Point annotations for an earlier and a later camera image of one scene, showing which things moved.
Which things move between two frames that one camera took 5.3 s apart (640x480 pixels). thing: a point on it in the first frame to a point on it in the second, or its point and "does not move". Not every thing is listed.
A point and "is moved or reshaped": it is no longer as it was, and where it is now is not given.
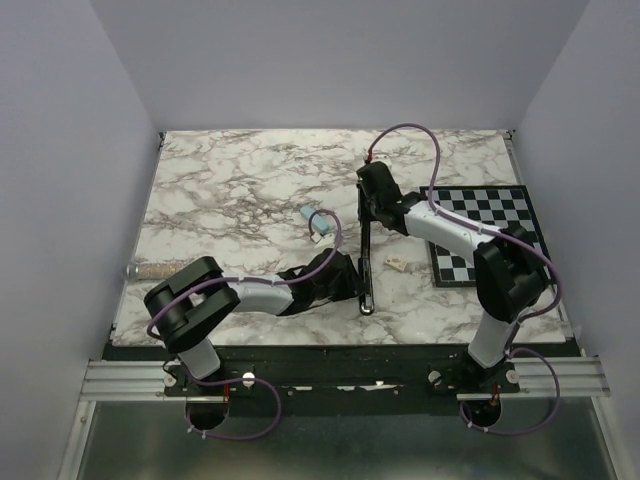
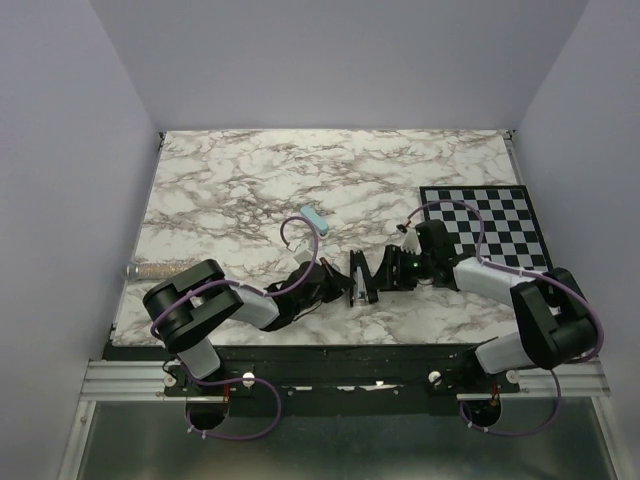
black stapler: (365, 282) is moved or reshaped
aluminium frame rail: (115, 381) does not move
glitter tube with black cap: (151, 270) does not move
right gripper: (366, 216) to (384, 275)
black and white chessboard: (495, 206) does not move
